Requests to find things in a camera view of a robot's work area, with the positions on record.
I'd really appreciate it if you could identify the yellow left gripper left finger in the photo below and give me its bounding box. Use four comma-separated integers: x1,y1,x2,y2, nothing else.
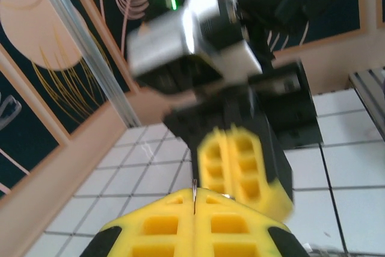
79,187,196,257

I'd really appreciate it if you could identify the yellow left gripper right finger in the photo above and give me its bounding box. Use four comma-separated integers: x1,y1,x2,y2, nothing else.
194,187,310,257

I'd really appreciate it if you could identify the small silver split ring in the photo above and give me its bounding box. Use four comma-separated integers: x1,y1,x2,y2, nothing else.
192,178,199,215

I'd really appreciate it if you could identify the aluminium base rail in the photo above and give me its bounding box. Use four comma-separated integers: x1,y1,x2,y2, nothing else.
348,69,385,125

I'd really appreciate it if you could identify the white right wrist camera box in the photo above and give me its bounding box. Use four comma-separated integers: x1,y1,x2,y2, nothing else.
126,0,264,82

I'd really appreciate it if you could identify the aluminium corner post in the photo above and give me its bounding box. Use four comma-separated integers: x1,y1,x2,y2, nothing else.
29,0,142,128

